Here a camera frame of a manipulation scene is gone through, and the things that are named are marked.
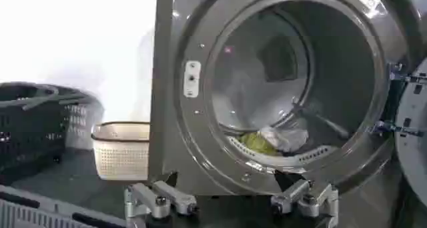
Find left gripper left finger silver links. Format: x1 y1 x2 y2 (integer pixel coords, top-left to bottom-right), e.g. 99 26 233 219
123 180 199 228

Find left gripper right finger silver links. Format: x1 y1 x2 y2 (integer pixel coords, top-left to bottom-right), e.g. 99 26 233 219
270 179 340 228

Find white perforated laundry basket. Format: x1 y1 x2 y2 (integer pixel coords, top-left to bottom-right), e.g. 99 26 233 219
90 121 151 181

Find grey dryer with round opening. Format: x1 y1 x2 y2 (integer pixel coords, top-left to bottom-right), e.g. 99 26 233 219
148 0 427 197

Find white cloth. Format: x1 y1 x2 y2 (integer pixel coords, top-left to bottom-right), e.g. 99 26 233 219
259 125 310 153

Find yellow-green cloth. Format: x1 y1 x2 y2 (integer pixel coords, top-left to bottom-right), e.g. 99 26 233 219
239 131 282 157

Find round dryer door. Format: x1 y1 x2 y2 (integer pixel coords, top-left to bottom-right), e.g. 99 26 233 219
393 57 427 207

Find white door latch plate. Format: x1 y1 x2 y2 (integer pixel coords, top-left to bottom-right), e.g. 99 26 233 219
183 60 202 99

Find grey slotted laundry basket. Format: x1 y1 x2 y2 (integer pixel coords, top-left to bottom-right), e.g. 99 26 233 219
0 183 128 228

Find black laundry basket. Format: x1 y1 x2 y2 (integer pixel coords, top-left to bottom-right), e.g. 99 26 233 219
0 81 105 185

